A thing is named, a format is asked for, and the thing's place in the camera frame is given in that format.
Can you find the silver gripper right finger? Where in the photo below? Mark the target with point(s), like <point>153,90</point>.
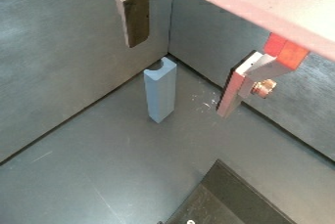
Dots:
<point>251,76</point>

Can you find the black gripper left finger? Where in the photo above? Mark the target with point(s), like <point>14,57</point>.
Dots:
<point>134,14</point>

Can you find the grey-blue arch block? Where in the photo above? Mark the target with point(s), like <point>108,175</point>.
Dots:
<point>160,89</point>

